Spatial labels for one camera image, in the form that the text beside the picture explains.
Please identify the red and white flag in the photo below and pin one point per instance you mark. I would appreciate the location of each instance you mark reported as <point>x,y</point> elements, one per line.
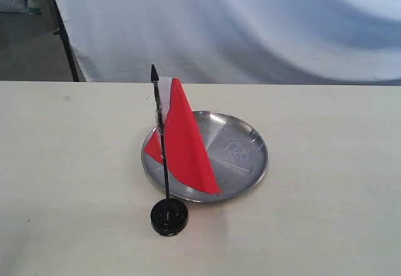
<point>180,141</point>

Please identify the round black flag base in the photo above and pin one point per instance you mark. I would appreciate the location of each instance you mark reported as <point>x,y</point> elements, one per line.
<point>169,216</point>

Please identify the round metal plate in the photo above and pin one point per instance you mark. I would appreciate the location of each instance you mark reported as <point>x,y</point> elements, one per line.
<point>238,156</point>

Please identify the white backdrop cloth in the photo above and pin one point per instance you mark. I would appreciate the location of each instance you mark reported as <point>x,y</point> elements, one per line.
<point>237,41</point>

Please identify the black backdrop stand pole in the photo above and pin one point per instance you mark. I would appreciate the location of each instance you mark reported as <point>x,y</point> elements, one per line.
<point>63,35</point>

